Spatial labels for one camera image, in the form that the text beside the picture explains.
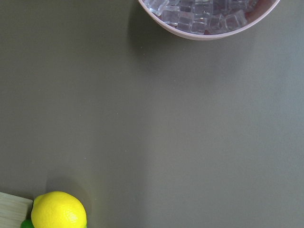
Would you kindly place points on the clear ice cubes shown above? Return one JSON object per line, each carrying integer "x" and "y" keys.
{"x": 202, "y": 17}

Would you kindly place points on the pink bowl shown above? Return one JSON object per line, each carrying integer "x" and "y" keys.
{"x": 261, "y": 10}

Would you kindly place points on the upper yellow lemon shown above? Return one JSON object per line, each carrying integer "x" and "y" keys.
{"x": 58, "y": 209}

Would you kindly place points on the green lime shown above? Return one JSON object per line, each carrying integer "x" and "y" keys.
{"x": 27, "y": 224}

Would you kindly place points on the wooden cutting board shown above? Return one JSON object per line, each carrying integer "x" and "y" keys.
{"x": 13, "y": 210}

